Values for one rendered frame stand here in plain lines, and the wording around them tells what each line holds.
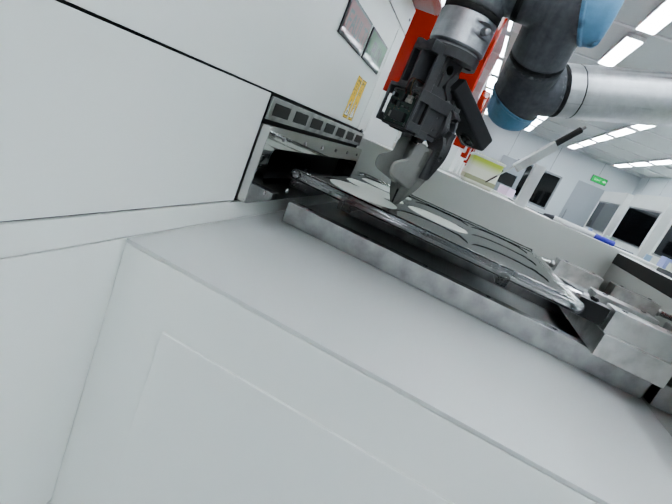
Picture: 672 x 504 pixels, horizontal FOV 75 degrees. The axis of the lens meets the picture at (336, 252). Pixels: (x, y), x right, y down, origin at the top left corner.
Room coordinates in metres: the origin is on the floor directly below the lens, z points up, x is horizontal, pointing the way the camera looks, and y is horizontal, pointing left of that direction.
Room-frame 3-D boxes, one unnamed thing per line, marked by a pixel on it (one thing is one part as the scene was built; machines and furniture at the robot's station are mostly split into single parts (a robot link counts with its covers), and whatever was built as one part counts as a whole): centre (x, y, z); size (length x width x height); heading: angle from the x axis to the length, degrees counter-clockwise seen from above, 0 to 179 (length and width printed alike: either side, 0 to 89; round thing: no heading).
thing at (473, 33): (0.64, -0.04, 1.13); 0.08 x 0.08 x 0.05
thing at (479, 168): (1.06, -0.23, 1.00); 0.07 x 0.07 x 0.07; 86
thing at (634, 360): (0.66, -0.39, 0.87); 0.36 x 0.08 x 0.03; 169
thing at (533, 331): (0.56, -0.16, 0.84); 0.50 x 0.02 x 0.03; 79
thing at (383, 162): (0.65, -0.02, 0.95); 0.06 x 0.03 x 0.09; 127
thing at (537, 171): (0.91, -0.28, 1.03); 0.06 x 0.04 x 0.13; 79
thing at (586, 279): (0.82, -0.42, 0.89); 0.08 x 0.03 x 0.03; 79
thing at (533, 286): (0.51, -0.09, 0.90); 0.37 x 0.01 x 0.01; 79
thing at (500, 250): (0.69, -0.12, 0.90); 0.34 x 0.34 x 0.01; 79
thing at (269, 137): (0.72, 0.08, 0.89); 0.44 x 0.02 x 0.10; 169
